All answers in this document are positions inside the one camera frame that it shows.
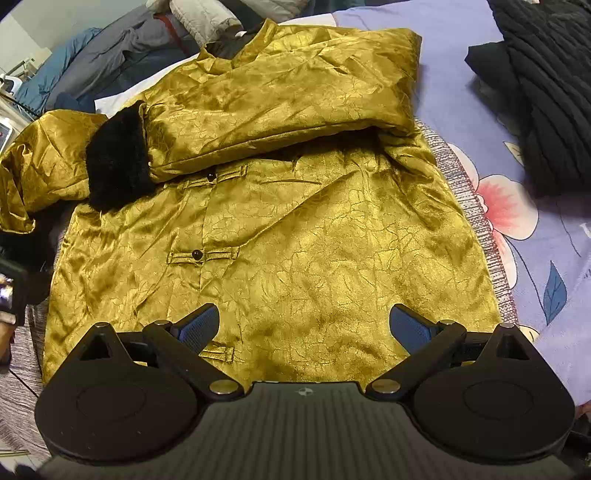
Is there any grey garment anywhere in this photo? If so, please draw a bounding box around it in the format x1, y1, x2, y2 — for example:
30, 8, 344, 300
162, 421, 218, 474
44, 4, 205, 112

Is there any mauve striped blanket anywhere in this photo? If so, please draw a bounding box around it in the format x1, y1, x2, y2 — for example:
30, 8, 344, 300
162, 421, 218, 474
0, 119, 519, 463

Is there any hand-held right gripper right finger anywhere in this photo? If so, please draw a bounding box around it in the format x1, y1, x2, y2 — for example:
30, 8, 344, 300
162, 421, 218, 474
365, 303, 537, 400

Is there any white appliance with knobs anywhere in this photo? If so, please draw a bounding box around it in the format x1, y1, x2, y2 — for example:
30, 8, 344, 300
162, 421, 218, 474
0, 74, 31, 154

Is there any black knitted garment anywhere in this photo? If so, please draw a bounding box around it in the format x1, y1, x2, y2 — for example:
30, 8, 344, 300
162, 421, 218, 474
464, 0, 591, 200

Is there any grey quilted comforter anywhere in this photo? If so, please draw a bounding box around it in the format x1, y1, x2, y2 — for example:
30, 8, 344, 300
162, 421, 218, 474
167, 0, 246, 48

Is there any golden satin padded jacket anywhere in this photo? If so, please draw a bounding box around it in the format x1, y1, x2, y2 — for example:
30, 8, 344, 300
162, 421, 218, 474
0, 21, 507, 387

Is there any lavender floral bed sheet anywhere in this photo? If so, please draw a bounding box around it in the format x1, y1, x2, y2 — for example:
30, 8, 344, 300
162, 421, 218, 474
332, 0, 591, 409

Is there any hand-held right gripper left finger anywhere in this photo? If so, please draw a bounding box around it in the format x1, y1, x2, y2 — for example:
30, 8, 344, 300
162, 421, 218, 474
78, 303, 246, 400

